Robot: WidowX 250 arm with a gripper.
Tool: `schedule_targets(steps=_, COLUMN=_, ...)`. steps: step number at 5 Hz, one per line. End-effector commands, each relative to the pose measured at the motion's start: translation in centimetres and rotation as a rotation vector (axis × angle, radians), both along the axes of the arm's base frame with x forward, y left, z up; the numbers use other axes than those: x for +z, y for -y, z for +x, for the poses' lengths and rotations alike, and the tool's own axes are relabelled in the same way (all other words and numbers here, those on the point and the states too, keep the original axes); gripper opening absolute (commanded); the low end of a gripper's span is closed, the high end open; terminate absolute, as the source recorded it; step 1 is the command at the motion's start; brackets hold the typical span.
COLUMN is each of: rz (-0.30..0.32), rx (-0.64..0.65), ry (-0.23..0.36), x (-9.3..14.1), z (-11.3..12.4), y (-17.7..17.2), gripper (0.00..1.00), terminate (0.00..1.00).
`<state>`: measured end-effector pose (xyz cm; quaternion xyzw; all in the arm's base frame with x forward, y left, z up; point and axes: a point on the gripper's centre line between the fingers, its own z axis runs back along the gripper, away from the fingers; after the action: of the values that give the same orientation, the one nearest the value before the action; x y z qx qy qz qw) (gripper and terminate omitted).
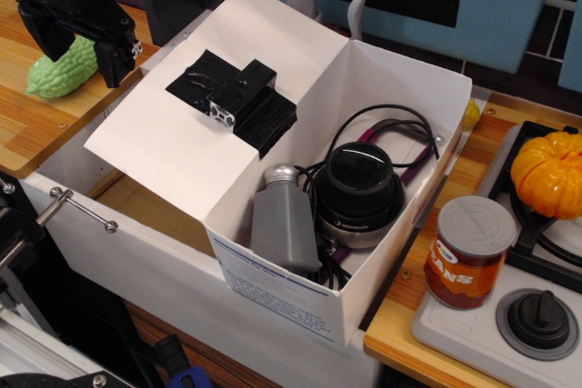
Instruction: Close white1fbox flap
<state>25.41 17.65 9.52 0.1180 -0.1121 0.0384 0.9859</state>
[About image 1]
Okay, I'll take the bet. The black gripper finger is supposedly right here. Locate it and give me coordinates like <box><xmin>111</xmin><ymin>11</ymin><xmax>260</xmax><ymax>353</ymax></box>
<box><xmin>18</xmin><ymin>0</ymin><xmax>75</xmax><ymax>61</ymax></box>
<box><xmin>95</xmin><ymin>40</ymin><xmax>142</xmax><ymax>88</ymax></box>

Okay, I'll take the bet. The white cardboard box with flap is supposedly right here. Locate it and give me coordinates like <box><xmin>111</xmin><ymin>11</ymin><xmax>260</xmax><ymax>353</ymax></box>
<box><xmin>85</xmin><ymin>0</ymin><xmax>472</xmax><ymax>348</ymax></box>

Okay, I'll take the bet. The green bitter melon toy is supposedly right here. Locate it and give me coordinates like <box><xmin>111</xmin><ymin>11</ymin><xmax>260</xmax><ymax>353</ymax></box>
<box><xmin>26</xmin><ymin>35</ymin><xmax>98</xmax><ymax>98</ymax></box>

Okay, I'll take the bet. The metal clamp screw bar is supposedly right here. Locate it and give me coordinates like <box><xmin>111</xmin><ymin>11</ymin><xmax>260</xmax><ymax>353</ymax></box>
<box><xmin>35</xmin><ymin>186</ymin><xmax>118</xmax><ymax>234</ymax></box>

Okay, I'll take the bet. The grey square bottle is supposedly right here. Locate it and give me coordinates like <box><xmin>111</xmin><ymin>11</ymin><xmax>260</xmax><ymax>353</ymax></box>
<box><xmin>250</xmin><ymin>164</ymin><xmax>319</xmax><ymax>276</ymax></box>

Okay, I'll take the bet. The black 3D mouse puck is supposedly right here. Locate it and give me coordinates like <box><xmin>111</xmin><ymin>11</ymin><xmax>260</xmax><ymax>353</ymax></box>
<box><xmin>316</xmin><ymin>142</ymin><xmax>405</xmax><ymax>249</ymax></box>

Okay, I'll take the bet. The purple stethoscope tube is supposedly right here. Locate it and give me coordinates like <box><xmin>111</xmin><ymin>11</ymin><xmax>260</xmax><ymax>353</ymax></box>
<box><xmin>311</xmin><ymin>118</ymin><xmax>438</xmax><ymax>290</ymax></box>

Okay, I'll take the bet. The blue toy oven cabinet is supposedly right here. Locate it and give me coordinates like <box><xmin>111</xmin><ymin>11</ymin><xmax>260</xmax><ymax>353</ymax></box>
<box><xmin>261</xmin><ymin>0</ymin><xmax>582</xmax><ymax>89</ymax></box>

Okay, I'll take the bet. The orange bean can toy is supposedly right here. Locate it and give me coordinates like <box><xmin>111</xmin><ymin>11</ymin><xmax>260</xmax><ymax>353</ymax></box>
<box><xmin>424</xmin><ymin>195</ymin><xmax>517</xmax><ymax>310</ymax></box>

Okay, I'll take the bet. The orange pumpkin toy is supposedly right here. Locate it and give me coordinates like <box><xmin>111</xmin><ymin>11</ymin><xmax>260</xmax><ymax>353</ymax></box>
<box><xmin>510</xmin><ymin>132</ymin><xmax>581</xmax><ymax>220</ymax></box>

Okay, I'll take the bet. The black stove knob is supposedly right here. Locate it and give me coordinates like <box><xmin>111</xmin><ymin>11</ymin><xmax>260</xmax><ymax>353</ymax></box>
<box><xmin>496</xmin><ymin>288</ymin><xmax>581</xmax><ymax>362</ymax></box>

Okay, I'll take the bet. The white toy stove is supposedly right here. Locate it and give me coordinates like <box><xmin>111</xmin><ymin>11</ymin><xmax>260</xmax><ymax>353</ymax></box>
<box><xmin>412</xmin><ymin>122</ymin><xmax>581</xmax><ymax>387</ymax></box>

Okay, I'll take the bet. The black cable bundle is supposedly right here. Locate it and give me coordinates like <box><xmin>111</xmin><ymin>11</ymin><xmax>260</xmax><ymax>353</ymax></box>
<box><xmin>297</xmin><ymin>104</ymin><xmax>441</xmax><ymax>292</ymax></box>

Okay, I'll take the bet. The blue handled tool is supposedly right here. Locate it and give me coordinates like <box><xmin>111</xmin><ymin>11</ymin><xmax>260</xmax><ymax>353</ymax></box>
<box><xmin>155</xmin><ymin>334</ymin><xmax>213</xmax><ymax>388</ymax></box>

